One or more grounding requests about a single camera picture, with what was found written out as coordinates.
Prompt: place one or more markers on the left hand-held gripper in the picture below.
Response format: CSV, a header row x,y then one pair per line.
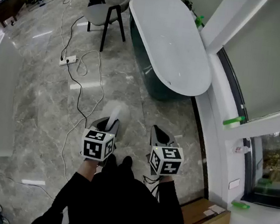
x,y
94,149

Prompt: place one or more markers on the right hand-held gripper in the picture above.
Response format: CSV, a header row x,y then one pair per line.
x,y
165,160

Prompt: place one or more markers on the person's left forearm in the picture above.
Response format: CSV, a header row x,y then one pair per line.
x,y
86,169

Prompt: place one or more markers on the person's right forearm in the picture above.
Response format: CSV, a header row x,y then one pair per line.
x,y
172,201

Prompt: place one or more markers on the person's black shoe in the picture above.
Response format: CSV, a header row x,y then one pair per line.
x,y
127,162
111,160

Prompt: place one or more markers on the person's black clothing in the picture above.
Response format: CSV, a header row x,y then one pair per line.
x,y
118,202

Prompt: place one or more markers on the white power strip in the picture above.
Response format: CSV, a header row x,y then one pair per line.
x,y
67,60

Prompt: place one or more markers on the grey chair with black legs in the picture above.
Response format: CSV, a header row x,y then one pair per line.
x,y
101,14

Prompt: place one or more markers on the glass window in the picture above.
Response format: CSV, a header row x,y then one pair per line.
x,y
274,163

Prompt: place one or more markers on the green spray bottle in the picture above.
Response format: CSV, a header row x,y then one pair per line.
x,y
199,21

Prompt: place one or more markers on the grey roller blind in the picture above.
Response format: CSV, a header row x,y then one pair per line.
x,y
268,56

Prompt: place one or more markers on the white wall socket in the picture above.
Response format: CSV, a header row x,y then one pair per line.
x,y
234,184

